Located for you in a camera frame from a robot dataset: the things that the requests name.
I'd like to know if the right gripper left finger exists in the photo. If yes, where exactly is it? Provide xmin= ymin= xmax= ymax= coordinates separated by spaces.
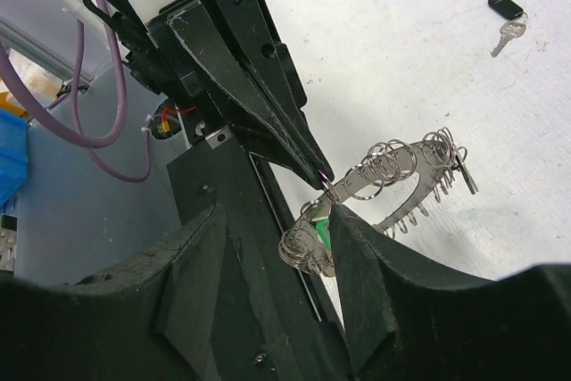
xmin=1 ymin=204 xmax=227 ymax=380

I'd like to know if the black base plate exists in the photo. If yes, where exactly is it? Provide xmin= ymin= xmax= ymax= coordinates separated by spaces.
xmin=168 ymin=139 xmax=351 ymax=380

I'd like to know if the key black tag on disc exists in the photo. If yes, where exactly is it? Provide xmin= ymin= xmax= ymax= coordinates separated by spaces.
xmin=456 ymin=154 xmax=479 ymax=195

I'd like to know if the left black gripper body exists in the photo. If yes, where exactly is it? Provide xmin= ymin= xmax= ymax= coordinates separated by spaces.
xmin=122 ymin=0 xmax=309 ymax=163

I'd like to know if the green tag key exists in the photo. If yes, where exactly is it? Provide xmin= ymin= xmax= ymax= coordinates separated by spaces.
xmin=310 ymin=214 xmax=335 ymax=277

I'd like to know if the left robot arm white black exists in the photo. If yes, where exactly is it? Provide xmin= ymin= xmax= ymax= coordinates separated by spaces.
xmin=61 ymin=0 xmax=334 ymax=188

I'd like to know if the round metal keyring disc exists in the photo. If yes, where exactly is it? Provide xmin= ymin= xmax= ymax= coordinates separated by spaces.
xmin=277 ymin=126 xmax=469 ymax=275

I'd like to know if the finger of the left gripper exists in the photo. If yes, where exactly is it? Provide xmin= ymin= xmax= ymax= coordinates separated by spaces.
xmin=167 ymin=1 xmax=326 ymax=187
xmin=213 ymin=0 xmax=333 ymax=180

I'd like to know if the silver key black tag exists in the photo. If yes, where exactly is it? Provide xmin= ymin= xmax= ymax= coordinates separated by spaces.
xmin=487 ymin=0 xmax=527 ymax=58

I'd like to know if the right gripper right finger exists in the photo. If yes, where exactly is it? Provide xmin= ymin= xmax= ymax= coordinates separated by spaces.
xmin=329 ymin=205 xmax=570 ymax=380

